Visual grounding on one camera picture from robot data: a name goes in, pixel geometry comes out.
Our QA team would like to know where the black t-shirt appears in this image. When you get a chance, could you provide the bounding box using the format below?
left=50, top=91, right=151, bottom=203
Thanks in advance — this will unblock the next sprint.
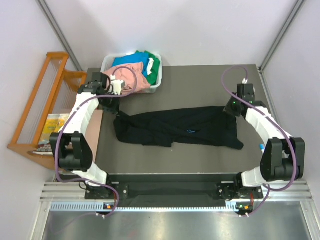
left=113, top=106, right=244, bottom=150

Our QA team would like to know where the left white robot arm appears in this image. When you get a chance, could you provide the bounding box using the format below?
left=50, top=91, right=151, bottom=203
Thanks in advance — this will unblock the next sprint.
left=49, top=72, right=124, bottom=199

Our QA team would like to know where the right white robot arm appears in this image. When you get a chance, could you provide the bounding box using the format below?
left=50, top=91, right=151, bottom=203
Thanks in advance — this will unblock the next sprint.
left=224, top=82, right=306, bottom=198

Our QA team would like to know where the pink t-shirt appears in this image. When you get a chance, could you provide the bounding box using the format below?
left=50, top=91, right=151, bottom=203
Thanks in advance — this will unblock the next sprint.
left=103, top=62, right=151, bottom=94

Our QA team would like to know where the white laundry basket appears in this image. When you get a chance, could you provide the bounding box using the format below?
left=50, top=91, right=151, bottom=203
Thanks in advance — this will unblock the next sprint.
left=100, top=52, right=163, bottom=94

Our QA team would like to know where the green t-shirt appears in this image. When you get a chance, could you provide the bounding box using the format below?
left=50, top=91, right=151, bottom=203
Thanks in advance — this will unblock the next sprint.
left=136, top=50, right=161, bottom=86

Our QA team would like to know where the blue t-shirt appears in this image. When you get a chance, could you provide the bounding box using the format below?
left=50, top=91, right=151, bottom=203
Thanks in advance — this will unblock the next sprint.
left=112, top=52, right=149, bottom=67

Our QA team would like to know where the orange wooden rack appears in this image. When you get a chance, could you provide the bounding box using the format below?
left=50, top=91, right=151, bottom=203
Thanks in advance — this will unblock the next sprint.
left=7, top=52, right=87, bottom=170

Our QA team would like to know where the yellow book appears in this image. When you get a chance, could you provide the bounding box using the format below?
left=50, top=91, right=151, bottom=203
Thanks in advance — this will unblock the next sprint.
left=32, top=113, right=70, bottom=156

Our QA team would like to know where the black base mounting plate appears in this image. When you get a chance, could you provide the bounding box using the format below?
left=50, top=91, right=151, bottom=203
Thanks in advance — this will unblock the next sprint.
left=84, top=173, right=266, bottom=208

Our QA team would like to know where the pack of markers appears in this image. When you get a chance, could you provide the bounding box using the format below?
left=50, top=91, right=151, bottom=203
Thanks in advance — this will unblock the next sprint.
left=259, top=144, right=265, bottom=153

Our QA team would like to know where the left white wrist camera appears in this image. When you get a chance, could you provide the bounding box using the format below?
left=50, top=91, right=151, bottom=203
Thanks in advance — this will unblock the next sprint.
left=108, top=75, right=125, bottom=96

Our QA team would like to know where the white slotted cable duct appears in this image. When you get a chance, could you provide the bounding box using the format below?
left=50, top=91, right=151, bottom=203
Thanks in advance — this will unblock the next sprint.
left=50, top=202, right=251, bottom=213

